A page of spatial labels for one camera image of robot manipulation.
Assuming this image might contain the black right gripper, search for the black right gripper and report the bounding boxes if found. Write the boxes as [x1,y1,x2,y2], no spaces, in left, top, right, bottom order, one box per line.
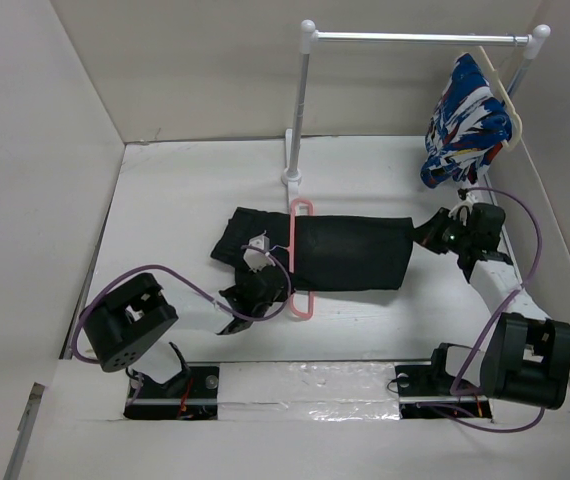
[408,207,473,254]

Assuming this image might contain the pink plastic hanger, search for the pink plastic hanger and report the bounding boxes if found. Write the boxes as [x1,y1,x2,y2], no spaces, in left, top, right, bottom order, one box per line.
[285,198,315,321]

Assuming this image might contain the black trousers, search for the black trousers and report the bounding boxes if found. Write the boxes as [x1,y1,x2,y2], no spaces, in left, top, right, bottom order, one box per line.
[211,207,413,292]

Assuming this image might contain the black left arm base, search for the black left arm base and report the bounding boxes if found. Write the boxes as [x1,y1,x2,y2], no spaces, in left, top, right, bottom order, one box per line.
[123,364,220,421]

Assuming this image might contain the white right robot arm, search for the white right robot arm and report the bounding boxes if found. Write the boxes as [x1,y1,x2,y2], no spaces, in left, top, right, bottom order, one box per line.
[411,201,570,410]

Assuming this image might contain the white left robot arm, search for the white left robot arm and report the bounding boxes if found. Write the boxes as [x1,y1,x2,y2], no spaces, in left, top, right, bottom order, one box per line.
[70,264,293,397]

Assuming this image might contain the cream plastic hanger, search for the cream plastic hanger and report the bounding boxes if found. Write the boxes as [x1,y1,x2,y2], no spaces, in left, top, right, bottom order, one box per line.
[475,46,523,152]

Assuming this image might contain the blue patterned garment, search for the blue patterned garment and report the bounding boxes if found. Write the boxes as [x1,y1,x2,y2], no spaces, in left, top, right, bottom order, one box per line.
[420,53,513,188]

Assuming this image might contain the white metal clothes rack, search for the white metal clothes rack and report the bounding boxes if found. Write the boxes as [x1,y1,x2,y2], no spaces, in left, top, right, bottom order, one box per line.
[281,15,551,205]

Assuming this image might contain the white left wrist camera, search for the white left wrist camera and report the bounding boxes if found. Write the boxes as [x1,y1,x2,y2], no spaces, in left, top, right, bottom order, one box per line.
[241,232,274,272]

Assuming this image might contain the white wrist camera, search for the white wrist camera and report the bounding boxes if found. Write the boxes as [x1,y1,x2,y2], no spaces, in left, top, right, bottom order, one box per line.
[241,232,274,272]
[449,188,479,225]

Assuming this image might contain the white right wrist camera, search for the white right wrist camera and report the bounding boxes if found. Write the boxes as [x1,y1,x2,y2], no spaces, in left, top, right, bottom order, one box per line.
[449,188,479,225]

